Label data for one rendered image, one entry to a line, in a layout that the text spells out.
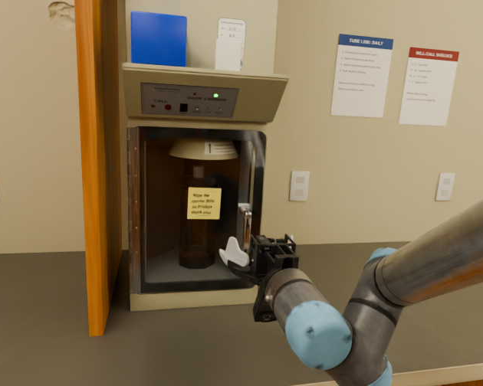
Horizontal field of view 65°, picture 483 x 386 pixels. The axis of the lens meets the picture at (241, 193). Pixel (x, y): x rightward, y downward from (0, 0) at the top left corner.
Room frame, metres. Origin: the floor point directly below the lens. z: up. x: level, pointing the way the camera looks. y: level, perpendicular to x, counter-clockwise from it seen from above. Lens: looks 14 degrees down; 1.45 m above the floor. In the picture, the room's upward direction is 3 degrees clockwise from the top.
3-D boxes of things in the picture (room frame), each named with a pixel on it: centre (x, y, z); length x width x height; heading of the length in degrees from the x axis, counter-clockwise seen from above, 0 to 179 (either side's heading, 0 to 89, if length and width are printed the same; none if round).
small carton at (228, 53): (0.82, 0.04, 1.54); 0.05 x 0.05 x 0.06; 87
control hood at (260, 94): (0.81, 0.09, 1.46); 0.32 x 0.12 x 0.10; 103
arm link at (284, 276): (0.54, -0.08, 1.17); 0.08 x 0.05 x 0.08; 103
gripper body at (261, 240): (0.62, -0.07, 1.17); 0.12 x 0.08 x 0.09; 13
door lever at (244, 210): (0.85, -0.01, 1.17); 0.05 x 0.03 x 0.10; 13
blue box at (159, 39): (0.79, 0.18, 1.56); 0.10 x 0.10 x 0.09; 13
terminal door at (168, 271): (0.86, 0.10, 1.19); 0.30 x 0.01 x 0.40; 103
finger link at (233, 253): (0.69, 0.01, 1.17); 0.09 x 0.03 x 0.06; 49
